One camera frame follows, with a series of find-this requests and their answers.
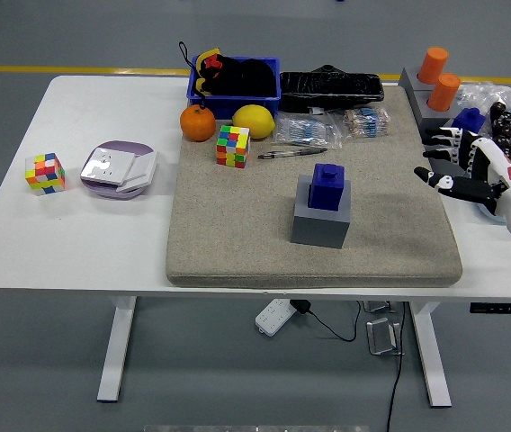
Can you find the purple plate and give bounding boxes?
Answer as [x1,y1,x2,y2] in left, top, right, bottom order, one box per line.
[79,140,157,200]

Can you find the blue plastic bin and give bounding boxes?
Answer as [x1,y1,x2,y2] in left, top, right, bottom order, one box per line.
[185,55,282,122]

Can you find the bag of tan resistors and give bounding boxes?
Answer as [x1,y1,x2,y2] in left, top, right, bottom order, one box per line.
[338,106,391,140]

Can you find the grey-brown mat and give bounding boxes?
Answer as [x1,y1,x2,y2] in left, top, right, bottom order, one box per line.
[165,84,463,289]

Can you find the orange cylinder seal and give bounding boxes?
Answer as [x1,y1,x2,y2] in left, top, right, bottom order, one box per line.
[417,46,450,86]
[426,72,462,113]

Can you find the small metal bracket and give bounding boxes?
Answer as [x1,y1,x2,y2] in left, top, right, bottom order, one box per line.
[362,300,397,315]

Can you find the bag of blue resistors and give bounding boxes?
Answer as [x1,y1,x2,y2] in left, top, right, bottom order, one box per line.
[274,112,345,150]

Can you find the clear ballpoint pen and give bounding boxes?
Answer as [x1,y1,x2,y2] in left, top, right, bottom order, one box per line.
[256,147,328,160]

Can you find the white power strip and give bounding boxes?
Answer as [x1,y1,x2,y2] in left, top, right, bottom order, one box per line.
[255,298,296,337]

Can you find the blue square seal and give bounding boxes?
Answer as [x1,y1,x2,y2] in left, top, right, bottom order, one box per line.
[307,162,345,212]
[451,107,486,136]

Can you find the black plastic-wrapped long object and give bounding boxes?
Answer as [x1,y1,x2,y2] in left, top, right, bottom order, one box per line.
[277,64,385,113]

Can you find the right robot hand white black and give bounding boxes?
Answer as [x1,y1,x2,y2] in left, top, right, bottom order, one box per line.
[413,124,511,230]

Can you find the black plug with cable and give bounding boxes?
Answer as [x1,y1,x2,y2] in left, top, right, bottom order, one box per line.
[290,299,363,342]

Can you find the black-edged puzzle cube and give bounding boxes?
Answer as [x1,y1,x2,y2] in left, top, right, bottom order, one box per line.
[216,124,251,169]

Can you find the crumpled clear plastic bag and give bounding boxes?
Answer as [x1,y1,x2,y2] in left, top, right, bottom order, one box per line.
[455,80,511,158]

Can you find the white table leg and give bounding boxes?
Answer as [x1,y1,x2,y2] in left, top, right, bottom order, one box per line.
[96,295,139,403]
[408,300,453,409]

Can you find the black table control panel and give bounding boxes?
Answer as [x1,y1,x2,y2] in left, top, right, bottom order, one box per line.
[470,302,511,314]

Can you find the dark brown cylinder pieces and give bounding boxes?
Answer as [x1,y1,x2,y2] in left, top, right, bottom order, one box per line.
[489,101,511,158]

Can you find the black pouch with yellow trim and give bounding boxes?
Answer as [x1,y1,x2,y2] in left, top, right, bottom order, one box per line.
[177,40,280,112]

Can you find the yellow lemon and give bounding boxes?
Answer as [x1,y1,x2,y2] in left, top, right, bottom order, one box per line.
[231,103,277,140]

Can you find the orange fruit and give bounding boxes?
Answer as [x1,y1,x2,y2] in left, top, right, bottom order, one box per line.
[179,103,217,143]

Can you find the white-edged puzzle cube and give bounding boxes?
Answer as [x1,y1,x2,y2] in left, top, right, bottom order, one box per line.
[23,152,67,197]

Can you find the white wall switch panel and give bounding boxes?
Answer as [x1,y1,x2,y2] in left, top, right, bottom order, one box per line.
[115,150,158,194]

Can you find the white wall socket panel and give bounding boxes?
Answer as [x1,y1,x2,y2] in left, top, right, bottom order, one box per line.
[80,147,136,186]

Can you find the large metal bracket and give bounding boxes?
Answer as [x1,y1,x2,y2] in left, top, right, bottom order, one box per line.
[366,317,406,357]

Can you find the thin black floor cable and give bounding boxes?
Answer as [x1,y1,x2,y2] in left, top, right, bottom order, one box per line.
[385,301,408,432]

